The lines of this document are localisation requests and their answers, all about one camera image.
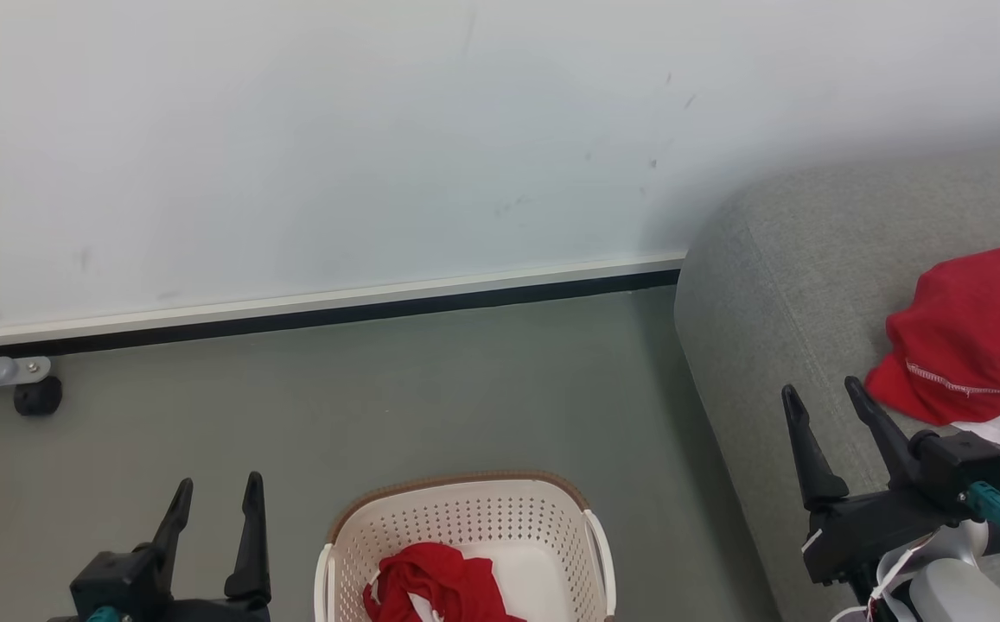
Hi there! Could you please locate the white black baseboard strip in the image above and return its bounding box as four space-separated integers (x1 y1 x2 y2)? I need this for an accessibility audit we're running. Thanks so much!
0 251 687 359

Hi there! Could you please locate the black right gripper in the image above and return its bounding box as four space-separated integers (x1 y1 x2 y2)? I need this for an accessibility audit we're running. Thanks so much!
780 376 1000 588

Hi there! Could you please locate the black caster wheel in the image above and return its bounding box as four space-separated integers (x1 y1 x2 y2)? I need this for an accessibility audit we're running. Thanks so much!
14 376 64 417

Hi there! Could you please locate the red garment white stitching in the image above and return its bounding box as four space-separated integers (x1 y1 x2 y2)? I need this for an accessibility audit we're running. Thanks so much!
863 237 1000 427

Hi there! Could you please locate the cream perforated laundry basket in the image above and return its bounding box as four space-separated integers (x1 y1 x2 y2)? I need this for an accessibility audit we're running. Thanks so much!
314 472 618 622

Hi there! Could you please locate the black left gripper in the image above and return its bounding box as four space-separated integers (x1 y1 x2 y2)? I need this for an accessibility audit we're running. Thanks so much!
45 472 272 622

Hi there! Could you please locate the grey fabric sofa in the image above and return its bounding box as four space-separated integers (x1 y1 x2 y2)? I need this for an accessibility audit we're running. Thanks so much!
673 130 1000 622

